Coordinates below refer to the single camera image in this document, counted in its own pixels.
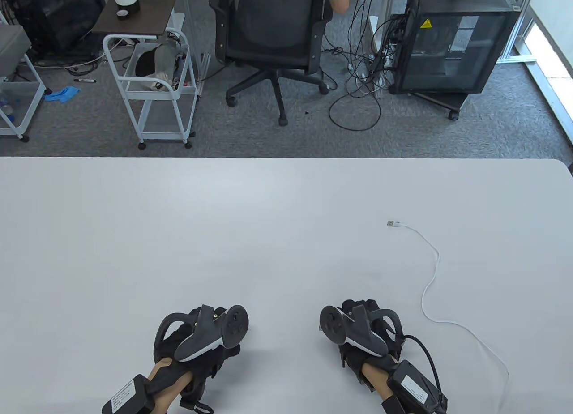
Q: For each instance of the person's right hand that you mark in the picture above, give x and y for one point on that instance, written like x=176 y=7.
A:
x=353 y=364

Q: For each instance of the person's left hand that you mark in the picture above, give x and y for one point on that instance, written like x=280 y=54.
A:
x=210 y=364

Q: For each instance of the person's left forearm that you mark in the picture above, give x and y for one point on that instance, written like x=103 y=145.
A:
x=163 y=396

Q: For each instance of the person's right forearm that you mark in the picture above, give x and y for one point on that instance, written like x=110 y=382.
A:
x=378 y=380

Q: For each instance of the grey white left hand controller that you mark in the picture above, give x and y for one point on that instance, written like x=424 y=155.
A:
x=210 y=338

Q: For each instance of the grey white hand controller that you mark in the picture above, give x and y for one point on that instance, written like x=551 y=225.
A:
x=358 y=335
x=210 y=338

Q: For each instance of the grey white right hand controller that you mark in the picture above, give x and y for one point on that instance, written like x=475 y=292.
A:
x=358 y=335

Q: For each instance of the black labelled right wrist box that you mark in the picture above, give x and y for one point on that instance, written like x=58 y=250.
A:
x=416 y=385

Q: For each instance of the black labelled wrist box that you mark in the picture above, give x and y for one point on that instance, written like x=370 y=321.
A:
x=127 y=395
x=416 y=385

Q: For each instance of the black labelled left wrist box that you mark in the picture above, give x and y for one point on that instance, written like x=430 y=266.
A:
x=127 y=395

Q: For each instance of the white rolling cart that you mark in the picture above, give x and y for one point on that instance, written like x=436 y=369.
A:
x=165 y=123

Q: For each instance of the white power strip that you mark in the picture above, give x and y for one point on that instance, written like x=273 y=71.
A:
x=380 y=81

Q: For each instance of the blue glove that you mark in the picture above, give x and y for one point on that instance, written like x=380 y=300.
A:
x=62 y=94

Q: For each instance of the black and grey bundle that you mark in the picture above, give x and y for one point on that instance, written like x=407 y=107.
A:
x=147 y=62

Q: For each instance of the black marker pen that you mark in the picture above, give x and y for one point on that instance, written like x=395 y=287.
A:
x=85 y=80

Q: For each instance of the clear plastic bottle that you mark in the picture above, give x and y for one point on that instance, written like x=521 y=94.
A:
x=4 y=107

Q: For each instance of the white upright board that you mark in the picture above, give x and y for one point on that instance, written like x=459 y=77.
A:
x=374 y=33

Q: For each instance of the black mesh office chair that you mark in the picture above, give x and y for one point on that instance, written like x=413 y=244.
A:
x=268 y=20

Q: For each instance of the dark brown side table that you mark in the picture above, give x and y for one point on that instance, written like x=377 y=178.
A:
x=152 y=11

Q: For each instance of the white cart with grey top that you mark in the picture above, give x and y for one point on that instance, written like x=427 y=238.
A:
x=13 y=42

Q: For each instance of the large black case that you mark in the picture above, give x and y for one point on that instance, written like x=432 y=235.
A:
x=58 y=15

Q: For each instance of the black left wrist camera module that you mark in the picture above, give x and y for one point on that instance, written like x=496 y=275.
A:
x=193 y=400

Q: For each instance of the black enclosure with yellow label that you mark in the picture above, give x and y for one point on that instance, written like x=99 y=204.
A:
x=452 y=42

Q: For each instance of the aluminium frame post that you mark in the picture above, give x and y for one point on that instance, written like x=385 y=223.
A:
x=515 y=59

